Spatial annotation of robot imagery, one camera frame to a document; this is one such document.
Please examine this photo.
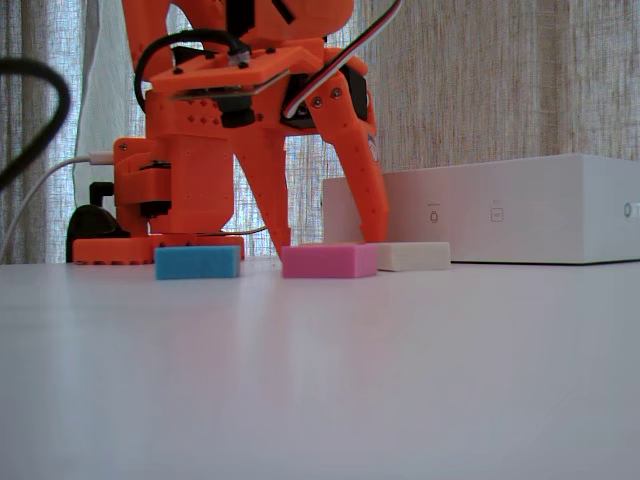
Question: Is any orange gripper black servo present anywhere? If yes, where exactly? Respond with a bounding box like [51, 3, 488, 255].
[232, 47, 390, 256]

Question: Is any pink foam cuboid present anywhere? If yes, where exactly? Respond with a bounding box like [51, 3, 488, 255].
[281, 243, 378, 279]

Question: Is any cream foam cuboid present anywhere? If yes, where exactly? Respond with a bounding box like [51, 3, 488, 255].
[374, 241, 451, 273]

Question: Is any blue foam cuboid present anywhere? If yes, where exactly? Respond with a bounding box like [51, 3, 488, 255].
[153, 244, 242, 281]

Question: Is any white cardboard bin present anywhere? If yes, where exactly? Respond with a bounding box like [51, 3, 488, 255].
[322, 152, 640, 265]

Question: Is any black table clamp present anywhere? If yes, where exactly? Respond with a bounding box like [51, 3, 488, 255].
[66, 182, 131, 264]

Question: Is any white plain cloth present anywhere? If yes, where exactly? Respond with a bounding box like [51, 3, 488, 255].
[72, 0, 151, 241]

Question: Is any orange robot base plate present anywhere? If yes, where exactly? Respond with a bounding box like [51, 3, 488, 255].
[72, 234, 246, 266]

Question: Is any white usb cable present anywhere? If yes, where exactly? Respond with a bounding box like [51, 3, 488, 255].
[0, 152, 116, 264]

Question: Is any thick black cable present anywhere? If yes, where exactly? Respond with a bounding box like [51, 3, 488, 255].
[0, 57, 71, 191]

